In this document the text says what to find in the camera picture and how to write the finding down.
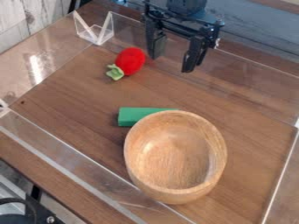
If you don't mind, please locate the red knitted strawberry toy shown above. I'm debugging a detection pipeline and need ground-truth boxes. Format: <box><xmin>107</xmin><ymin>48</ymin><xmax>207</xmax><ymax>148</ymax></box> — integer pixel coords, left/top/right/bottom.
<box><xmin>107</xmin><ymin>47</ymin><xmax>146</xmax><ymax>81</ymax></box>

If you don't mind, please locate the black clamp with cable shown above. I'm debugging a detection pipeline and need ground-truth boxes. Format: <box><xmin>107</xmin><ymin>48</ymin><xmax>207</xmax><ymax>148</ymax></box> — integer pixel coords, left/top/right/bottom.
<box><xmin>0</xmin><ymin>198</ymin><xmax>66</xmax><ymax>224</ymax></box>

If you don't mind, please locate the wooden bowl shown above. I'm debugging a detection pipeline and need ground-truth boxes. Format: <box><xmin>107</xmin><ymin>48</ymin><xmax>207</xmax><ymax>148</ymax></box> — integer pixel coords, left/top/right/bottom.
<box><xmin>124</xmin><ymin>110</ymin><xmax>228</xmax><ymax>205</ymax></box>

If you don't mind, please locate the clear acrylic back wall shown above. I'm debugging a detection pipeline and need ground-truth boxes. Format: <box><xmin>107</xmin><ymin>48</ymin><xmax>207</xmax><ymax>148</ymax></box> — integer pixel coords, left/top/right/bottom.
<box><xmin>118</xmin><ymin>41</ymin><xmax>299</xmax><ymax>127</ymax></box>

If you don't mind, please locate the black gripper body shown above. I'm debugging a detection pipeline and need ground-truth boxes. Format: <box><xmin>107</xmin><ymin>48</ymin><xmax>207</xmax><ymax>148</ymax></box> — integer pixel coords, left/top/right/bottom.
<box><xmin>144</xmin><ymin>0</ymin><xmax>224</xmax><ymax>48</ymax></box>

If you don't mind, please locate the clear acrylic wall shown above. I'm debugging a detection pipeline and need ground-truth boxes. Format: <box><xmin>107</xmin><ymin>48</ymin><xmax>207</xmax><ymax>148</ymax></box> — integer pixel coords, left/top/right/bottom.
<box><xmin>0</xmin><ymin>108</ymin><xmax>195</xmax><ymax>224</ymax></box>
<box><xmin>118</xmin><ymin>41</ymin><xmax>299</xmax><ymax>127</ymax></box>

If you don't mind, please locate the clear acrylic corner bracket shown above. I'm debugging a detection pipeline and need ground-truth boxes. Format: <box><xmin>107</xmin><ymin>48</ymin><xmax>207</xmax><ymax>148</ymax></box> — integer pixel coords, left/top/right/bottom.
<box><xmin>72</xmin><ymin>11</ymin><xmax>115</xmax><ymax>46</ymax></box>

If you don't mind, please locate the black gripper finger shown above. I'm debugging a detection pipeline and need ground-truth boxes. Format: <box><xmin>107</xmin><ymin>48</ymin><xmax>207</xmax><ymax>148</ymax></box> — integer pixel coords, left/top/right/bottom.
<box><xmin>144</xmin><ymin>20</ymin><xmax>167</xmax><ymax>60</ymax></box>
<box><xmin>182</xmin><ymin>36</ymin><xmax>208</xmax><ymax>73</ymax></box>

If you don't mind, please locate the green rectangular block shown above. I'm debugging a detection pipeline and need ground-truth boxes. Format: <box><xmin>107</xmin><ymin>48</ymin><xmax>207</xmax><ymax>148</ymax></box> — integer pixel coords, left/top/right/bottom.
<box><xmin>118</xmin><ymin>107</ymin><xmax>168</xmax><ymax>127</ymax></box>

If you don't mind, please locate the clear acrylic front wall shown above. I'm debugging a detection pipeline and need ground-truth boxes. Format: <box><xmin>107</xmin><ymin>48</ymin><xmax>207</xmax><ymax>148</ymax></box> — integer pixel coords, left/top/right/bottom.
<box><xmin>0</xmin><ymin>108</ymin><xmax>195</xmax><ymax>224</ymax></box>

